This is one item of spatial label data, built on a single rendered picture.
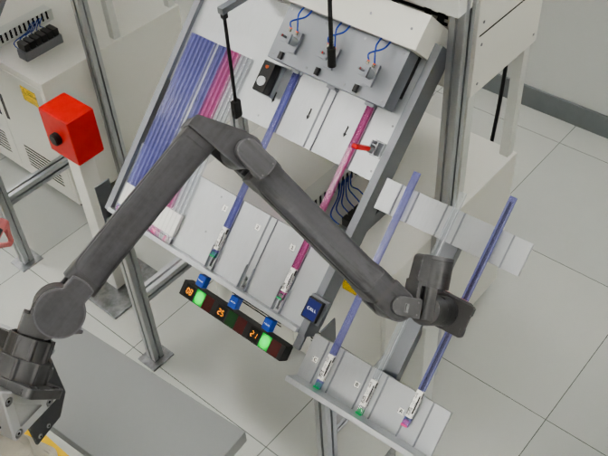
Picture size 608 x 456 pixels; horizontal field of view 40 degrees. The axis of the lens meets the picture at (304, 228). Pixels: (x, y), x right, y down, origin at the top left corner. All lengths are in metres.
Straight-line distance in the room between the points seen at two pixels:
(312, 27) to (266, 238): 0.50
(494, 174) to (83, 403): 1.28
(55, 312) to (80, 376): 0.79
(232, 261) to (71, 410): 0.51
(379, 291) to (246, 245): 0.64
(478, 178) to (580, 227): 0.89
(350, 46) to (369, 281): 0.65
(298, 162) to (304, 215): 1.10
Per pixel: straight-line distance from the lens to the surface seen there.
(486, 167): 2.49
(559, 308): 2.98
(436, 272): 1.51
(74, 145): 2.57
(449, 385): 2.73
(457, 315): 1.60
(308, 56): 1.96
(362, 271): 1.45
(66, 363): 2.14
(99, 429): 2.00
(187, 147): 1.35
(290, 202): 1.40
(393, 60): 1.85
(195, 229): 2.12
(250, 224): 2.02
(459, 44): 1.87
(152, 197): 1.34
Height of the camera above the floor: 2.23
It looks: 45 degrees down
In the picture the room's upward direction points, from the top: 4 degrees counter-clockwise
